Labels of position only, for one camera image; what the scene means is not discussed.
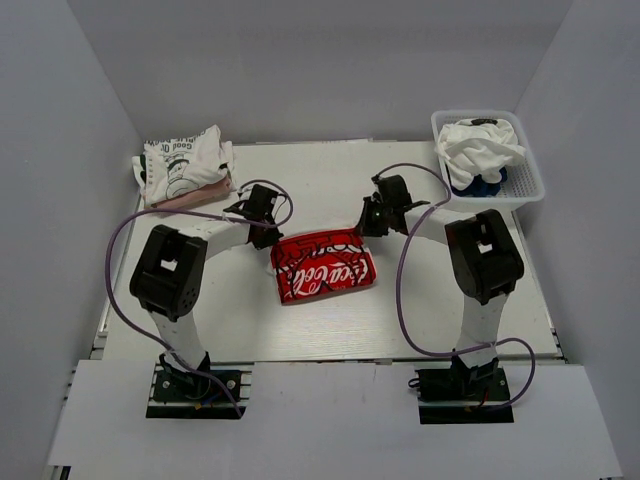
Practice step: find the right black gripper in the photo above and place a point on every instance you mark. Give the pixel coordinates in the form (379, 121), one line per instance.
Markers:
(366, 228)

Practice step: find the white logo t-shirt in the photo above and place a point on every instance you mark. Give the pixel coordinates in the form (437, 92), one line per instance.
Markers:
(319, 264)

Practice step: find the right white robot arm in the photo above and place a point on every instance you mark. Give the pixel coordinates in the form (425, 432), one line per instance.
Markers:
(485, 261)

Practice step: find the white plastic basket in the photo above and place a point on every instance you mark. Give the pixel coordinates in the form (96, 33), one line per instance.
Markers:
(524, 184)

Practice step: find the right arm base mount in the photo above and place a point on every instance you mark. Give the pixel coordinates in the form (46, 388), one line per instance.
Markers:
(441, 402)

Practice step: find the blue t-shirt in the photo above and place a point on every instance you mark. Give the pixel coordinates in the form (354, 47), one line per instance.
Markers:
(479, 188)

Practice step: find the white t-shirt with tag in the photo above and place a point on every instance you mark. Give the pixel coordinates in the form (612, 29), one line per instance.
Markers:
(478, 146)

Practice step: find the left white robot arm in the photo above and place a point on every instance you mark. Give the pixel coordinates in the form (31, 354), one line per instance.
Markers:
(168, 276)

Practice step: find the folded printed white t-shirt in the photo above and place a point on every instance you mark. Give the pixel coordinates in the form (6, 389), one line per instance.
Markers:
(168, 168)

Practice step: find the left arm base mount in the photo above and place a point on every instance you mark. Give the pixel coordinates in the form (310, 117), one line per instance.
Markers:
(180, 395)

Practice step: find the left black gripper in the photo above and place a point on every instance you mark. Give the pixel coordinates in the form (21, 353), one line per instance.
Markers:
(271, 238)

